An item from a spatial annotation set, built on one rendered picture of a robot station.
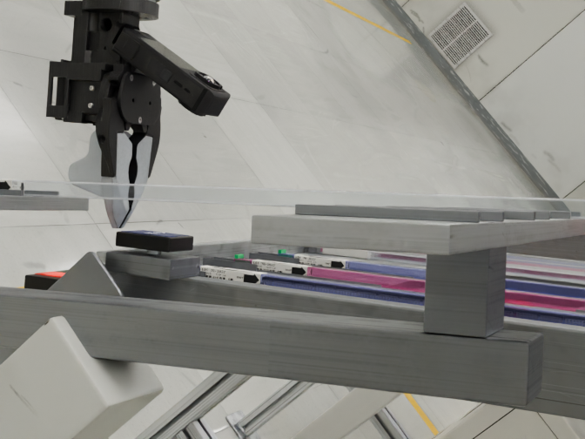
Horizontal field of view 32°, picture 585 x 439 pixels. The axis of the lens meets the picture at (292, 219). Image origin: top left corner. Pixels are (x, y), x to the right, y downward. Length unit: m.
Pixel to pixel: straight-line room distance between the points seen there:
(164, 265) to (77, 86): 0.24
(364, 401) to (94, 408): 1.36
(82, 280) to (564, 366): 0.37
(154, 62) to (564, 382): 0.46
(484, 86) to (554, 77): 0.64
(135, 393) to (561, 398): 0.31
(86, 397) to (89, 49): 0.49
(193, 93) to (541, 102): 8.84
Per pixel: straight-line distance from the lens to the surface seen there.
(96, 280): 0.82
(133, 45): 0.95
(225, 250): 1.09
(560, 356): 0.74
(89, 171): 0.97
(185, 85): 0.92
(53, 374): 0.57
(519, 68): 9.77
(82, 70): 0.96
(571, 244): 2.20
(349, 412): 1.91
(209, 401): 1.64
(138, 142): 0.98
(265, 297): 0.80
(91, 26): 0.99
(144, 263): 0.81
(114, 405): 0.56
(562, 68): 9.70
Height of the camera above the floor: 1.14
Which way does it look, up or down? 18 degrees down
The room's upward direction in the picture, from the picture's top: 49 degrees clockwise
